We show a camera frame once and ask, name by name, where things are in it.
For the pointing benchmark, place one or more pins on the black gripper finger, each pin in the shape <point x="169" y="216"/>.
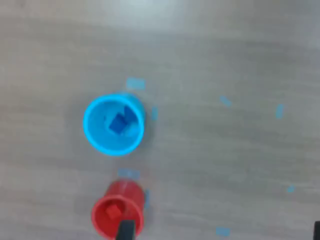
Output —
<point x="127" y="230"/>
<point x="317" y="231"/>

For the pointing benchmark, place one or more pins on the red cube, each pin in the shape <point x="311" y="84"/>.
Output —
<point x="113" y="212"/>

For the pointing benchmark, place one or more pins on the small blue tape marker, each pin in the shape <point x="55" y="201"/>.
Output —
<point x="279" y="111"/>
<point x="135" y="83"/>
<point x="128" y="173"/>
<point x="290" y="188"/>
<point x="222" y="231"/>
<point x="147" y="198"/>
<point x="225" y="101"/>
<point x="154" y="113"/>

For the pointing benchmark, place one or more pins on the red plastic cup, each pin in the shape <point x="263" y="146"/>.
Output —
<point x="125" y="192"/>

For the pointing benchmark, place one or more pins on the blue plastic cup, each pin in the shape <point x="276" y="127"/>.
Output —
<point x="100" y="140"/>

